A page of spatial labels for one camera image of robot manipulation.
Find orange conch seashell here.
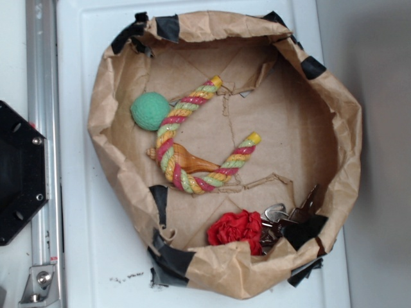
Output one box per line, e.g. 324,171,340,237
146,143,222,175

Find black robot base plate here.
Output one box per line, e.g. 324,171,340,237
0,101,48,246

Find multicolored twisted rope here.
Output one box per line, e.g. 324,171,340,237
155,75,263,195

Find red fabric flower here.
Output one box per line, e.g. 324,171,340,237
207,210,262,255

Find bunch of metal keys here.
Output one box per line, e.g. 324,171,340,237
260,184,319,255

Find green foam ball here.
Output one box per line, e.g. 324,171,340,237
130,92,170,131

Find brown paper bag bin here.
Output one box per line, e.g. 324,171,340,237
88,11,362,299

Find aluminium frame rail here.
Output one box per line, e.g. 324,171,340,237
25,1,67,307

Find white plastic tray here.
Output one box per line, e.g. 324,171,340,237
57,1,350,307

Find metal corner bracket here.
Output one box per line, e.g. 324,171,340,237
18,264,60,307

